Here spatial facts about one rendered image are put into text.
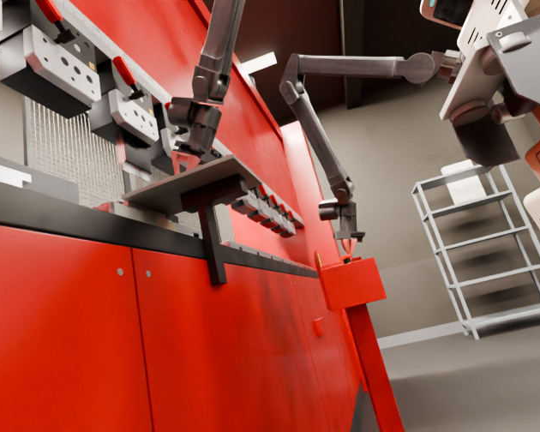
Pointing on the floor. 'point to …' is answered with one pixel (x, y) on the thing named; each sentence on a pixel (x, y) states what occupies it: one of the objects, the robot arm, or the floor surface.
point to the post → (129, 182)
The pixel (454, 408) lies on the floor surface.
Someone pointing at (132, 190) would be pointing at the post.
